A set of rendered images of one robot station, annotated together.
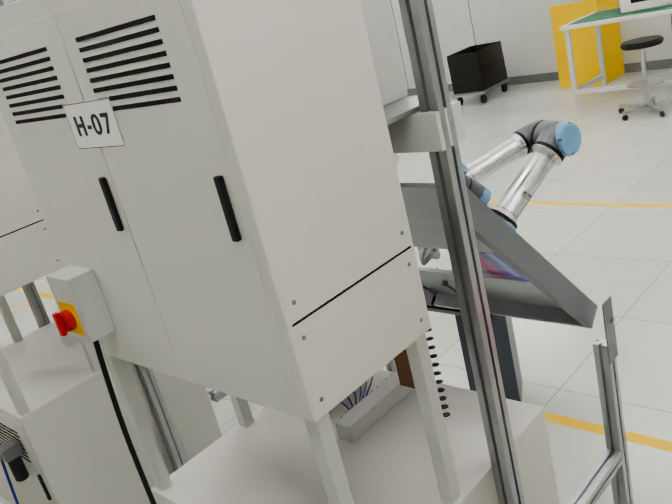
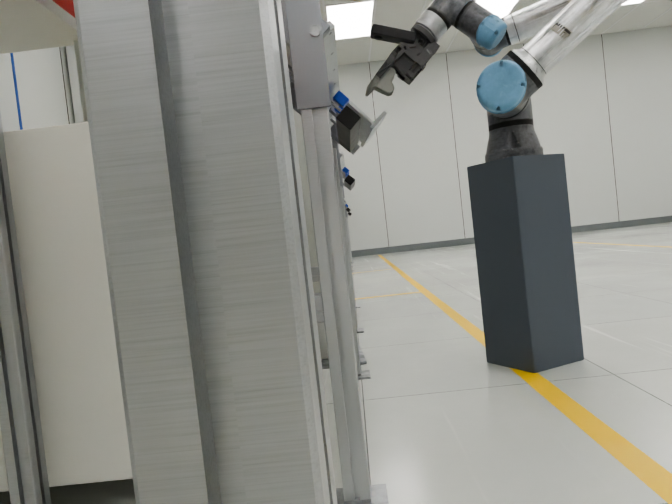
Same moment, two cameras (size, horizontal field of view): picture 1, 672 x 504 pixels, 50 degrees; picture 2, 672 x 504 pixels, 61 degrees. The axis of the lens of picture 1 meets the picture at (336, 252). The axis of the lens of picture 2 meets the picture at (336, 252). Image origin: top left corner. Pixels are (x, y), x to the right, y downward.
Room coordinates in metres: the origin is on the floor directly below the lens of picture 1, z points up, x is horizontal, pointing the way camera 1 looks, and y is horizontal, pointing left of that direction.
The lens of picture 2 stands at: (1.00, -1.20, 0.41)
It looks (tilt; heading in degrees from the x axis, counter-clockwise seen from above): 2 degrees down; 44
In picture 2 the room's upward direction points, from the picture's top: 6 degrees counter-clockwise
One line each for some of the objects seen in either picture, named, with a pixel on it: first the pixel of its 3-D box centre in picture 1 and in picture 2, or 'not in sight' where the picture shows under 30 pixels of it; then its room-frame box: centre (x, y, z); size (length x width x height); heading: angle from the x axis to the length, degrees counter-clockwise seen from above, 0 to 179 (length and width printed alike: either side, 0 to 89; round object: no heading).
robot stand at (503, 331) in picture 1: (487, 334); (524, 261); (2.45, -0.48, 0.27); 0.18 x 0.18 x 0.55; 70
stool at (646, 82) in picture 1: (646, 77); not in sight; (6.07, -2.93, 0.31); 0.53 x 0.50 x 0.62; 89
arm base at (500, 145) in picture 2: not in sight; (512, 141); (2.45, -0.48, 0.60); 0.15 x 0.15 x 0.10
